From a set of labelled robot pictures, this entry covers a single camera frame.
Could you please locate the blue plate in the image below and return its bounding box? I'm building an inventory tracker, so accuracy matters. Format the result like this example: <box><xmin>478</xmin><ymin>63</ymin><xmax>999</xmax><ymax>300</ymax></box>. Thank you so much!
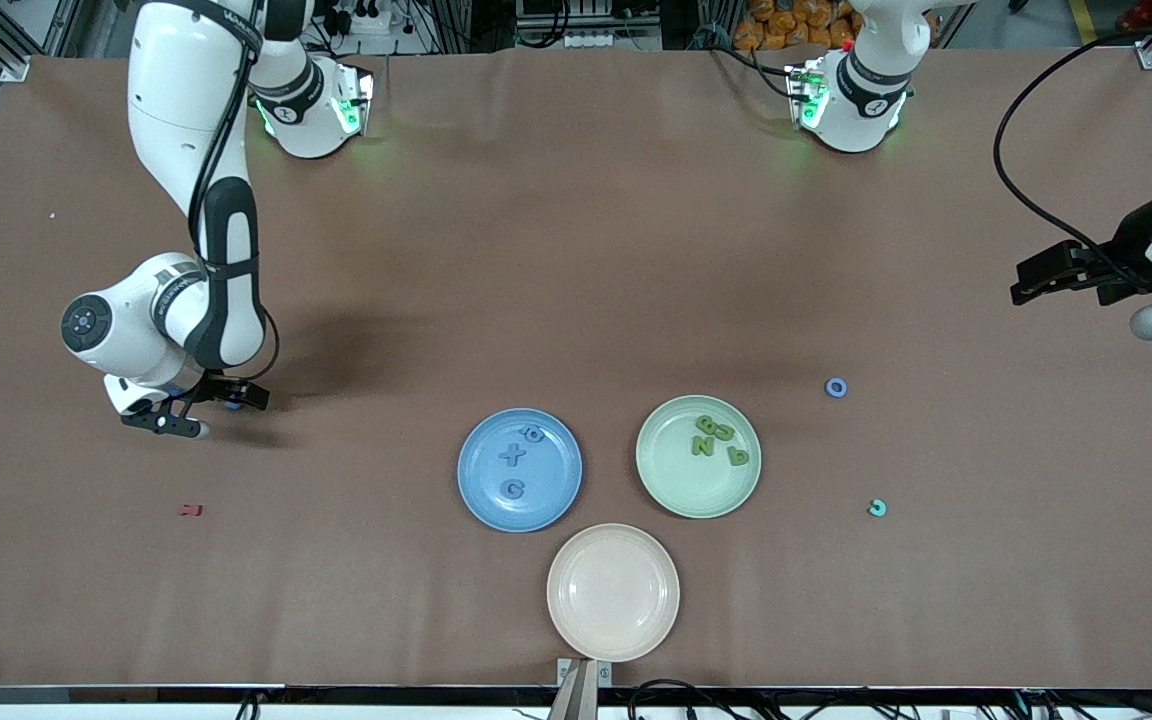
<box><xmin>457</xmin><ymin>407</ymin><xmax>584</xmax><ymax>533</ymax></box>

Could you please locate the brown table cover sheet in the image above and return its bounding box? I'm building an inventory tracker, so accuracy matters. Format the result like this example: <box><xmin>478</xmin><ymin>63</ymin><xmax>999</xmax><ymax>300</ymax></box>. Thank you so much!
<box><xmin>0</xmin><ymin>48</ymin><xmax>1152</xmax><ymax>691</ymax></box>

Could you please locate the pile of orange objects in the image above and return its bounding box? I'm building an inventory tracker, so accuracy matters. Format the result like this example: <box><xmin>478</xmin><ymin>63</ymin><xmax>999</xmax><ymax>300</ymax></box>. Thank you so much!
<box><xmin>733</xmin><ymin>0</ymin><xmax>859</xmax><ymax>51</ymax></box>

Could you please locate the white power strip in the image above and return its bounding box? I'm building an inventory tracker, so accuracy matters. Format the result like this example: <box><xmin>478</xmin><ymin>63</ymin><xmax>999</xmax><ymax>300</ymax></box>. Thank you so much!
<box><xmin>558</xmin><ymin>28</ymin><xmax>664</xmax><ymax>51</ymax></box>
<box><xmin>334</xmin><ymin>0</ymin><xmax>394</xmax><ymax>37</ymax></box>

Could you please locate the beige plate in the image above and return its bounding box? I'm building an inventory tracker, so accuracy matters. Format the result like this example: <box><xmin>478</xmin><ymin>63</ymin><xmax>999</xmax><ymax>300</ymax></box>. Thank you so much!
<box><xmin>546</xmin><ymin>523</ymin><xmax>681</xmax><ymax>663</ymax></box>

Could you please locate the pale green plate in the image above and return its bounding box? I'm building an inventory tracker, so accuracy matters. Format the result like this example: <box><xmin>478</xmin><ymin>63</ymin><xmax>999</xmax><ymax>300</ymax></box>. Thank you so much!
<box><xmin>635</xmin><ymin>395</ymin><xmax>763</xmax><ymax>520</ymax></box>

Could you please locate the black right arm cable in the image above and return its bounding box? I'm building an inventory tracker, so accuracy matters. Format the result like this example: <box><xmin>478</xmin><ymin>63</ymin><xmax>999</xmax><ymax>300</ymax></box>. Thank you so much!
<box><xmin>188</xmin><ymin>0</ymin><xmax>280</xmax><ymax>383</ymax></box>

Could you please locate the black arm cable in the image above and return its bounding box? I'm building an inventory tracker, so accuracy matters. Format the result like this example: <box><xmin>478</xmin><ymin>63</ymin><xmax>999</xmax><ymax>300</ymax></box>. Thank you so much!
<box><xmin>188</xmin><ymin>0</ymin><xmax>280</xmax><ymax>383</ymax></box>
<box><xmin>993</xmin><ymin>25</ymin><xmax>1152</xmax><ymax>269</ymax></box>

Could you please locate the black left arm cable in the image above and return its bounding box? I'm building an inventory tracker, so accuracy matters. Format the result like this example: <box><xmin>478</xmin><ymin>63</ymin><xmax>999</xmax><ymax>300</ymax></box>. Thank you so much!
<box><xmin>993</xmin><ymin>25</ymin><xmax>1152</xmax><ymax>269</ymax></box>

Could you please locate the table front edge rail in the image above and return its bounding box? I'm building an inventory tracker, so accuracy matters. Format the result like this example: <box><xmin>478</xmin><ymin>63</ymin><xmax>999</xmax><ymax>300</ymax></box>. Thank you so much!
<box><xmin>0</xmin><ymin>684</ymin><xmax>1152</xmax><ymax>709</ymax></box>

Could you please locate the metal table edge bracket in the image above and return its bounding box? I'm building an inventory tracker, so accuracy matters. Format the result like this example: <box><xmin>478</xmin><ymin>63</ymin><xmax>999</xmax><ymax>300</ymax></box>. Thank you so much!
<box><xmin>556</xmin><ymin>657</ymin><xmax>614</xmax><ymax>720</ymax></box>

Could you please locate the black looped cable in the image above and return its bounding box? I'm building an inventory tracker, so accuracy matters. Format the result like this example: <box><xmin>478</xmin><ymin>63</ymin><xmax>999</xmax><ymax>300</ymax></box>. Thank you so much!
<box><xmin>626</xmin><ymin>679</ymin><xmax>737</xmax><ymax>720</ymax></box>

